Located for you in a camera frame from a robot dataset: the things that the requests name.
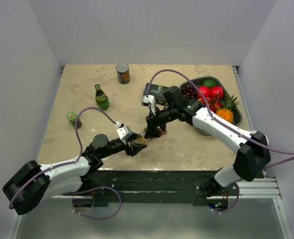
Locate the red apple right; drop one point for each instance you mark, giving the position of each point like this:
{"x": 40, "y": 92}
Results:
{"x": 217, "y": 92}

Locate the red cherries cluster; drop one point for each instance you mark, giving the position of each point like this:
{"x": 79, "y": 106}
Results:
{"x": 214, "y": 103}

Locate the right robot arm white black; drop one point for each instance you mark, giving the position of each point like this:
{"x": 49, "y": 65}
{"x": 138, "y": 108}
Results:
{"x": 250, "y": 147}

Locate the clear pill jar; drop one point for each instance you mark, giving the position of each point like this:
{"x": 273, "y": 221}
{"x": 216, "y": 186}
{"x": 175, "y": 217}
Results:
{"x": 141, "y": 138}

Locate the red apple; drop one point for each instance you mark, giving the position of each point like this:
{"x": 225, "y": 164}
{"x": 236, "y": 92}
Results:
{"x": 203, "y": 90}
{"x": 217, "y": 92}

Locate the small green lidded jar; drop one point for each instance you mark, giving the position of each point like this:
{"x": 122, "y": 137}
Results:
{"x": 73, "y": 120}

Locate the black mounting base plate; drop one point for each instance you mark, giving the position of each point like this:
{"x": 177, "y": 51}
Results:
{"x": 151, "y": 187}

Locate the dark red grapes bunch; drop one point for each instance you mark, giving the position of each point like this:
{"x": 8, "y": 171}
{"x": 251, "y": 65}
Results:
{"x": 189, "y": 92}

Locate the red apple left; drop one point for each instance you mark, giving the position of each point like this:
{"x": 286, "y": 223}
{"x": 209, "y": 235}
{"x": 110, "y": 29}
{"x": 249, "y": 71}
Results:
{"x": 203, "y": 90}

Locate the orange labelled tin can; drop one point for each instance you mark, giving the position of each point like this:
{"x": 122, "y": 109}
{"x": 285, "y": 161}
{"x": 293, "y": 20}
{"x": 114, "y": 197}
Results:
{"x": 123, "y": 73}

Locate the green lime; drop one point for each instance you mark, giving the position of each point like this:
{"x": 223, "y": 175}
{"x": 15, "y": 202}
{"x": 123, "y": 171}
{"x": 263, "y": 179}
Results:
{"x": 210, "y": 83}

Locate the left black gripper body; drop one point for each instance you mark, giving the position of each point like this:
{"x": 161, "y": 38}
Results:
{"x": 128, "y": 149}

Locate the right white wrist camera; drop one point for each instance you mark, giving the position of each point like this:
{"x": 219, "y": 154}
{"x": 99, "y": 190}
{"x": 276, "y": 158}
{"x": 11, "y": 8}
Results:
{"x": 149, "y": 101}

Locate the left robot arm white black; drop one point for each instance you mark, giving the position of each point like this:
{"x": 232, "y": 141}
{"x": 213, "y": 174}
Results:
{"x": 35, "y": 182}

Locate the aluminium frame rail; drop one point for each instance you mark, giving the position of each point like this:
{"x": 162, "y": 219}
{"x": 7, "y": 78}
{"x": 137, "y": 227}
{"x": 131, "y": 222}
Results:
{"x": 263, "y": 188}

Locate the green glass bottle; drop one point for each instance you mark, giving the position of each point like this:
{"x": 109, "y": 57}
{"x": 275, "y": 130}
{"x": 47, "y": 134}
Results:
{"x": 101, "y": 98}

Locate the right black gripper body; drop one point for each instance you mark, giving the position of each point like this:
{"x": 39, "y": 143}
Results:
{"x": 162, "y": 117}

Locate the black green product box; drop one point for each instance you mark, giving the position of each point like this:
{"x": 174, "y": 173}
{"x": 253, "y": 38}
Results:
{"x": 157, "y": 91}

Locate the small pineapple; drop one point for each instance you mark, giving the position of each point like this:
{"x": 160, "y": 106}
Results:
{"x": 227, "y": 110}

